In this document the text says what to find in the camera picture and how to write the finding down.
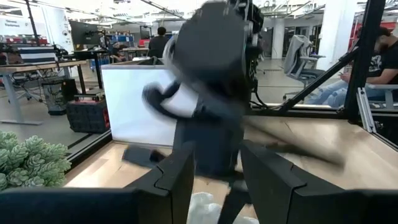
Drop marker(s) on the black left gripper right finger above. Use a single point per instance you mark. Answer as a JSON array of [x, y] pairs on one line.
[[311, 207]]

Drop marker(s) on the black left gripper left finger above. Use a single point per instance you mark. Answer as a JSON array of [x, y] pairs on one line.
[[93, 207]]

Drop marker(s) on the black garment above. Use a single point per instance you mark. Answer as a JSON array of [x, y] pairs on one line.
[[140, 155], [211, 143]]

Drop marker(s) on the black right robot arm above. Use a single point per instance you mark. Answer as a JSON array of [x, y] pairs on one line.
[[253, 46]]

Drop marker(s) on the person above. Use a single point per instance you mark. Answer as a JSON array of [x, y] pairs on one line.
[[382, 65], [158, 43]]

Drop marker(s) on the black monitor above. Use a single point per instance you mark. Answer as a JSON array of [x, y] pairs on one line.
[[145, 32], [84, 32]]

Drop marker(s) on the green artificial potted plant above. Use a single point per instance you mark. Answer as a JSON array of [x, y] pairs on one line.
[[31, 161]]

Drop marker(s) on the black and red toolbox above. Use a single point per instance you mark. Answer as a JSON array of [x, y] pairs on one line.
[[87, 115]]

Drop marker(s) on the grey office chair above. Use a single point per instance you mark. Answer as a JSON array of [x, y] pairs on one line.
[[298, 59]]

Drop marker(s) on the white garment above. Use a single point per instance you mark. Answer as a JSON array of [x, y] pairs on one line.
[[205, 208]]

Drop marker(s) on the black computer tower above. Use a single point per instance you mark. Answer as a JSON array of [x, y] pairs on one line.
[[56, 96]]

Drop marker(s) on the light grey chair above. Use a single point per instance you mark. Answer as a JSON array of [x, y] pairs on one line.
[[388, 93]]

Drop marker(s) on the wooden top desk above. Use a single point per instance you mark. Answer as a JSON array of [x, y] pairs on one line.
[[31, 67]]

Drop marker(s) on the black pole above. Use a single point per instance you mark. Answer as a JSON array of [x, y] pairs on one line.
[[32, 25]]

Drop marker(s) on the aluminium frame bracket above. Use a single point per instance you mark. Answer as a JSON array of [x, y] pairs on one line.
[[365, 109]]

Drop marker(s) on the black diagonal frame strut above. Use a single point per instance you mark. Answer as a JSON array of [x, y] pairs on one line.
[[317, 81]]

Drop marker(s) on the black frame post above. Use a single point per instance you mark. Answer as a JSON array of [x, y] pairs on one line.
[[363, 46]]

